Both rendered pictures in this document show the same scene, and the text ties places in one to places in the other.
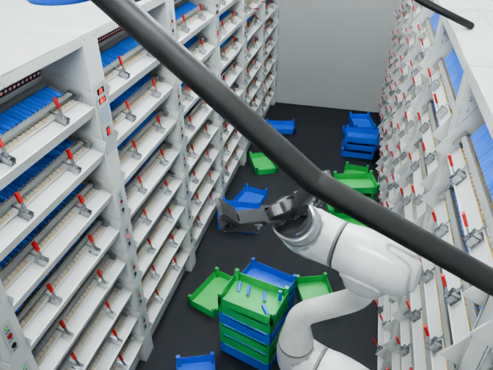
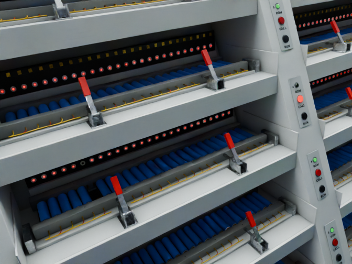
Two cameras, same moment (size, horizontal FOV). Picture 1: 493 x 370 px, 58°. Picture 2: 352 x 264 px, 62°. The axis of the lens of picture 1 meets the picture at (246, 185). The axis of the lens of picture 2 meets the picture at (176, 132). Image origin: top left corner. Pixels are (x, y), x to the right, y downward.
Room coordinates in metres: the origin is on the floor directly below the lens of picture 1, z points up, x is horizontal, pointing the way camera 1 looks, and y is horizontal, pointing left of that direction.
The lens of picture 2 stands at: (0.85, 0.17, 0.93)
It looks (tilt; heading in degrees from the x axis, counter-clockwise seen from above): 6 degrees down; 51
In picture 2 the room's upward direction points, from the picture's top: 16 degrees counter-clockwise
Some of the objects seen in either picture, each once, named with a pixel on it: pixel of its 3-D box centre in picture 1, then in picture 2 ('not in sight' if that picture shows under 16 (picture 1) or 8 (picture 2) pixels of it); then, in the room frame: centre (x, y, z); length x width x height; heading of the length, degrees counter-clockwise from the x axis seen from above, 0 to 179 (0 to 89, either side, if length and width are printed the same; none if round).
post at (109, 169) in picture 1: (106, 228); (267, 96); (1.56, 0.63, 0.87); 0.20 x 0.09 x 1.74; 76
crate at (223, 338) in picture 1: (253, 334); not in sight; (1.57, -0.04, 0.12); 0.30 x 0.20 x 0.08; 60
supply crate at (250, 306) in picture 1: (253, 295); not in sight; (1.56, -0.04, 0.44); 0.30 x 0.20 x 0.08; 64
